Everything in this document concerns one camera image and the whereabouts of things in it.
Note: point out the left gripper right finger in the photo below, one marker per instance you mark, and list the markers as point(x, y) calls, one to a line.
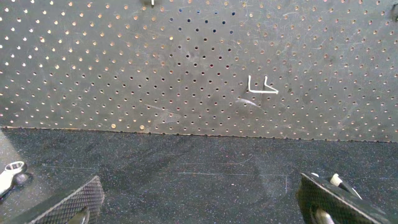
point(329, 202)

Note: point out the black pegboard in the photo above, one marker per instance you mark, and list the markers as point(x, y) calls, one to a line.
point(93, 77)

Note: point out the wrench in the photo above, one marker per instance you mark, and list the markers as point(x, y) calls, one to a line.
point(4, 182)

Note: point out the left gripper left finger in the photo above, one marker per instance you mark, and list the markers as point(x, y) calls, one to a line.
point(77, 202)

